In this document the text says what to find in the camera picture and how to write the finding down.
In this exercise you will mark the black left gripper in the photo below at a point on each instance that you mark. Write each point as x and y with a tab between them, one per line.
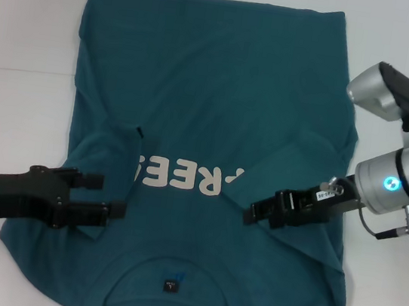
4	195

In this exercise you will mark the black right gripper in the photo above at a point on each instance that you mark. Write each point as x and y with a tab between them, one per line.
315	208

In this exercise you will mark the blue FREE print t-shirt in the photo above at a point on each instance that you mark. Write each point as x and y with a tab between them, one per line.
214	86

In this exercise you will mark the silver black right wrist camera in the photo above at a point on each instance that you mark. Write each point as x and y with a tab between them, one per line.
369	92

